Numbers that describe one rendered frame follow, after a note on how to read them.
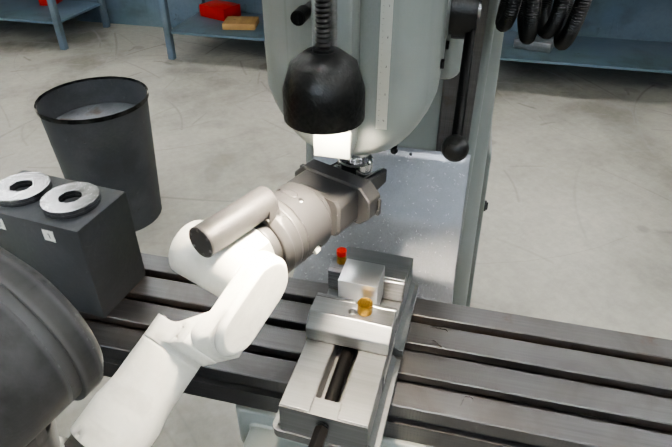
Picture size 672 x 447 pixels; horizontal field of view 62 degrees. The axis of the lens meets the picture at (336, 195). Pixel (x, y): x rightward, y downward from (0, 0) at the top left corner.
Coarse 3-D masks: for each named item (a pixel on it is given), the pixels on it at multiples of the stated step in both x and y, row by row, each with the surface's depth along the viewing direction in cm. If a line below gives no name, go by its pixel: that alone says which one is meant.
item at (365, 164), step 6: (372, 156) 74; (342, 162) 72; (348, 162) 72; (354, 162) 72; (360, 162) 72; (366, 162) 72; (372, 162) 73; (342, 168) 72; (348, 168) 72; (354, 168) 71; (360, 168) 71; (366, 168) 72
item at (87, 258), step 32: (0, 192) 91; (32, 192) 91; (64, 192) 91; (96, 192) 91; (0, 224) 90; (32, 224) 87; (64, 224) 86; (96, 224) 88; (128, 224) 96; (32, 256) 92; (64, 256) 89; (96, 256) 90; (128, 256) 98; (64, 288) 94; (96, 288) 91; (128, 288) 100
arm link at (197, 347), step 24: (264, 264) 55; (240, 288) 54; (264, 288) 56; (216, 312) 53; (240, 312) 53; (264, 312) 57; (168, 336) 53; (192, 336) 52; (216, 336) 52; (240, 336) 55; (192, 360) 54; (216, 360) 55
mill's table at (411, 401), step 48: (144, 288) 101; (192, 288) 101; (288, 288) 101; (96, 336) 92; (288, 336) 92; (432, 336) 92; (480, 336) 92; (528, 336) 92; (576, 336) 92; (624, 336) 92; (192, 384) 90; (240, 384) 89; (432, 384) 86; (480, 384) 84; (528, 384) 84; (576, 384) 84; (624, 384) 85; (384, 432) 85; (432, 432) 82; (480, 432) 80; (528, 432) 77; (576, 432) 77; (624, 432) 77
